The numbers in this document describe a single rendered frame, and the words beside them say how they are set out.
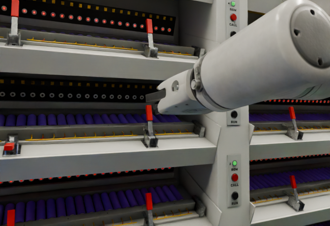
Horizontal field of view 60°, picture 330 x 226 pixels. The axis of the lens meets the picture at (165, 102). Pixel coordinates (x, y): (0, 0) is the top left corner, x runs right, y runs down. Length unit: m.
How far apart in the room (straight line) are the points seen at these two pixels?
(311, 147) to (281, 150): 0.11
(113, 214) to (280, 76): 0.50
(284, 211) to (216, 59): 0.62
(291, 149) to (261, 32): 0.60
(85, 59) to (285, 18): 0.40
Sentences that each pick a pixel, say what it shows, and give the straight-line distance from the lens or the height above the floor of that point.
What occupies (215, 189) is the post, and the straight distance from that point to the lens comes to 0.71.
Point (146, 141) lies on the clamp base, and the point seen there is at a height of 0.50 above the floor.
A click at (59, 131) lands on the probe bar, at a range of 0.63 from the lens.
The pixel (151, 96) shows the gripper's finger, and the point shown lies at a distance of 0.46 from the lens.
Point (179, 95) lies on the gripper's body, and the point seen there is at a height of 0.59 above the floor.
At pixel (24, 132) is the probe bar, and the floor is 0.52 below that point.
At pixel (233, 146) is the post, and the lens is 0.71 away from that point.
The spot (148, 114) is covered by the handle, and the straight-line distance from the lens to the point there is 0.63.
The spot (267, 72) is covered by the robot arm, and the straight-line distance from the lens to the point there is 0.28.
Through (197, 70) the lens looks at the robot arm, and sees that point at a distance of 0.37.
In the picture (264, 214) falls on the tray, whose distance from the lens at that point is 0.84.
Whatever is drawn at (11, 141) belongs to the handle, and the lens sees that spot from 0.58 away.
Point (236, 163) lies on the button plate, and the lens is 0.72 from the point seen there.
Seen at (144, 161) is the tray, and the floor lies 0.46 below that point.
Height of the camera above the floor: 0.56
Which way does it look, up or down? 2 degrees up
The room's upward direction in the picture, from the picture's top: straight up
